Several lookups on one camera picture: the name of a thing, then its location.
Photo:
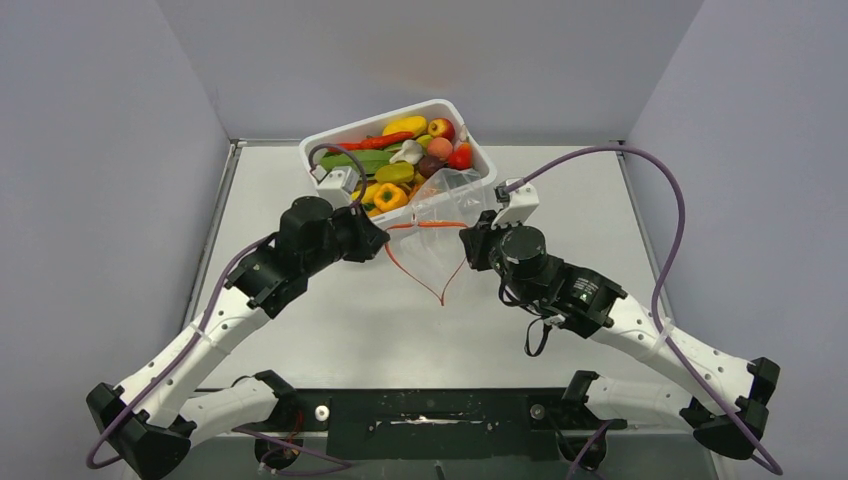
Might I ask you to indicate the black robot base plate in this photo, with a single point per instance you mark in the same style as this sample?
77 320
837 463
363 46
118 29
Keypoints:
431 424

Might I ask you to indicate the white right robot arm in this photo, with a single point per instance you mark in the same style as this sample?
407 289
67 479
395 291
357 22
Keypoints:
722 400

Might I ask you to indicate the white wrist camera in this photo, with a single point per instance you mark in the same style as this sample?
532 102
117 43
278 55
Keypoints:
337 186
518 200

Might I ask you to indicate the green leaf vegetable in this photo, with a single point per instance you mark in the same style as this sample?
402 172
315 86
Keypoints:
371 160

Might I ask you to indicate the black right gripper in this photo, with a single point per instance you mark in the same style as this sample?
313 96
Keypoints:
477 238

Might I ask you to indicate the red apple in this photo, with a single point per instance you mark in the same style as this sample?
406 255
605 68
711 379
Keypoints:
441 128

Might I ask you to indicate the white garlic bulb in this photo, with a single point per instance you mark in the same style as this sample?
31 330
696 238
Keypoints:
410 152

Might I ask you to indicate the yellow mango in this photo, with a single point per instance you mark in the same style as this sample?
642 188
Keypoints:
416 125

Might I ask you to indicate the clear zip top bag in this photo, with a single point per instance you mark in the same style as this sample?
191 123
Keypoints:
427 249

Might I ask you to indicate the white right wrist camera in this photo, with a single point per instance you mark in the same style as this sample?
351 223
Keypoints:
518 200

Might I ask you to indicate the yellow green starfruit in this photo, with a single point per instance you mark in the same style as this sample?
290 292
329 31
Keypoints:
395 173

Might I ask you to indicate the dark purple passionfruit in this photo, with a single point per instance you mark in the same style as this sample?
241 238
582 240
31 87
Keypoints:
429 165

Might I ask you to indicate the yellow bell pepper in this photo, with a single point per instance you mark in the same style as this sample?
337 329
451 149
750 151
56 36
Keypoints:
390 197

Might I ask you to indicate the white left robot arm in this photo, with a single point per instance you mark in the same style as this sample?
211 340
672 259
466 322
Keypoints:
153 418

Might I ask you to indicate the pink peach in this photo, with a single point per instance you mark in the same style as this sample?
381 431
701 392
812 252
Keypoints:
440 148

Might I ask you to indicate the red tomato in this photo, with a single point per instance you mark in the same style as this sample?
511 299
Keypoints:
461 158

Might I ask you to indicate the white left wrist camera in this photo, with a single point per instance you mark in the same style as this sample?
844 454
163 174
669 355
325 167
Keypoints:
337 186

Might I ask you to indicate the white plastic bin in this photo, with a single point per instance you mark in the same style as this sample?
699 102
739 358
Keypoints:
314 147

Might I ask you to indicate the red chili pepper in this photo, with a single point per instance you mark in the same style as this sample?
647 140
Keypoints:
375 143

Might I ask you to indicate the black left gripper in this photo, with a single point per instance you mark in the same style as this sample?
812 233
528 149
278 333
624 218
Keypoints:
369 237

